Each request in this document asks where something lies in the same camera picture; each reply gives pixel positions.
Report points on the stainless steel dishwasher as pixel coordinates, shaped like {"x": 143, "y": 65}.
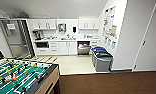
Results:
{"x": 84, "y": 49}

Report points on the white two-door base cabinet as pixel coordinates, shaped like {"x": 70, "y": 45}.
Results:
{"x": 67, "y": 48}

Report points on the white drawer unit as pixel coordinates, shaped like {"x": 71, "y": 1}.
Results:
{"x": 54, "y": 50}
{"x": 95, "y": 41}

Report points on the grey bin blue lid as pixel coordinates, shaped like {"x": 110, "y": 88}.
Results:
{"x": 98, "y": 48}

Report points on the grey bin green lid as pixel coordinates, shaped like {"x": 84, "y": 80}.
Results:
{"x": 101, "y": 52}

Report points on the grey bin black lid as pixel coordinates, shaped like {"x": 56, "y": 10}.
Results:
{"x": 104, "y": 64}

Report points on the built-in black microwave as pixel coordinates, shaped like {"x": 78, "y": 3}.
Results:
{"x": 42, "y": 44}

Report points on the cork notice board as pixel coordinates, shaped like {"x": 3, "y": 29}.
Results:
{"x": 113, "y": 31}

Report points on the coffee machine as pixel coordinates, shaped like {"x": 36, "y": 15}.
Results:
{"x": 37, "y": 35}

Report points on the stainless steel refrigerator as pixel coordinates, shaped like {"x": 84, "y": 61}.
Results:
{"x": 17, "y": 38}

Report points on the green foosball table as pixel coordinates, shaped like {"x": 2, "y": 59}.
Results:
{"x": 24, "y": 78}

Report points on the grey bundle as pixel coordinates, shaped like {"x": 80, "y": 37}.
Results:
{"x": 19, "y": 15}

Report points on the white room door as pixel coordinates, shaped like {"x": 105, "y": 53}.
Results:
{"x": 150, "y": 36}

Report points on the small paper wall notice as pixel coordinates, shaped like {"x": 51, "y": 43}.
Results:
{"x": 109, "y": 42}
{"x": 105, "y": 40}
{"x": 113, "y": 44}

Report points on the large colourful wall poster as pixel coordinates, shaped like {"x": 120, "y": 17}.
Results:
{"x": 109, "y": 20}

